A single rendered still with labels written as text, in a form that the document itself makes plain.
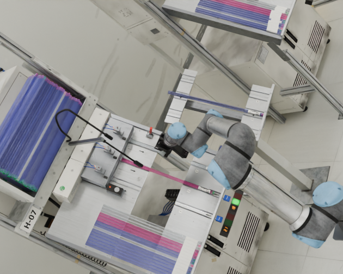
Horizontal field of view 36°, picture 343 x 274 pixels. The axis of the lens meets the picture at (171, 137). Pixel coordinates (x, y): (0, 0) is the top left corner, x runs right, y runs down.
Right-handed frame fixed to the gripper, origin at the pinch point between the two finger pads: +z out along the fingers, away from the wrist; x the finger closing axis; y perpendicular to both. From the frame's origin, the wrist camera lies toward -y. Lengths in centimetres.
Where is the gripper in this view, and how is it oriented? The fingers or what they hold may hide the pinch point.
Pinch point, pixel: (166, 153)
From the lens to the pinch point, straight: 264.0
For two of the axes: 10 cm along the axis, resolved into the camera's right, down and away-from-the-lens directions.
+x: -3.7, 8.5, -3.7
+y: -9.0, -4.2, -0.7
